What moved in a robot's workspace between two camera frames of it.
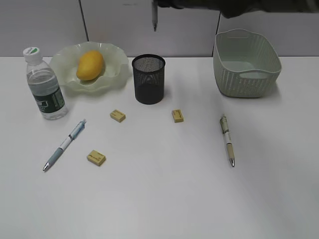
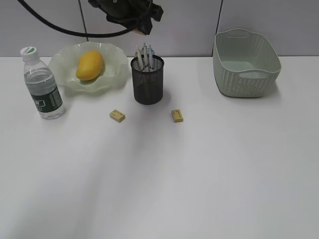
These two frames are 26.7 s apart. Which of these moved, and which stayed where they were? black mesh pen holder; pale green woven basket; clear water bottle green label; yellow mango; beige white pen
Moved: beige white pen
Stayed: pale green woven basket; yellow mango; clear water bottle green label; black mesh pen holder
